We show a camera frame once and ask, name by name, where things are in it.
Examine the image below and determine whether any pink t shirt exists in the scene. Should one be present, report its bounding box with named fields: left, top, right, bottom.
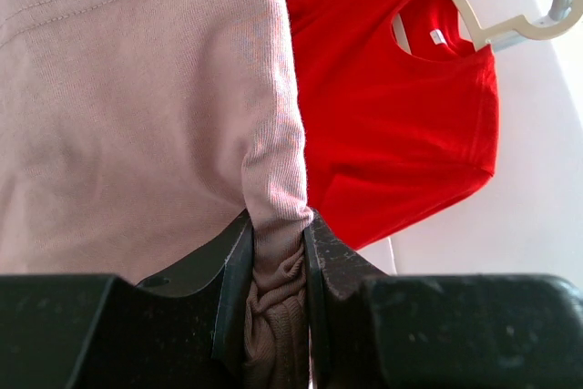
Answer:
left=1, top=0, right=313, bottom=388

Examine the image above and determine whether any red t shirt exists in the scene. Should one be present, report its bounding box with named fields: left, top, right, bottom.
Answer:
left=287, top=0, right=499, bottom=250

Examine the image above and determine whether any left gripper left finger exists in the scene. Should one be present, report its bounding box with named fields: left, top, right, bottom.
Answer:
left=1, top=213, right=253, bottom=388

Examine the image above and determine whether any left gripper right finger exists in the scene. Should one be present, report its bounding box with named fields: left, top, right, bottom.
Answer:
left=303, top=217, right=582, bottom=389

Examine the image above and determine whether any beige hanger holding red shirt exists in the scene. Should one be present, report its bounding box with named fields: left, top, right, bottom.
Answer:
left=391, top=0, right=582, bottom=55

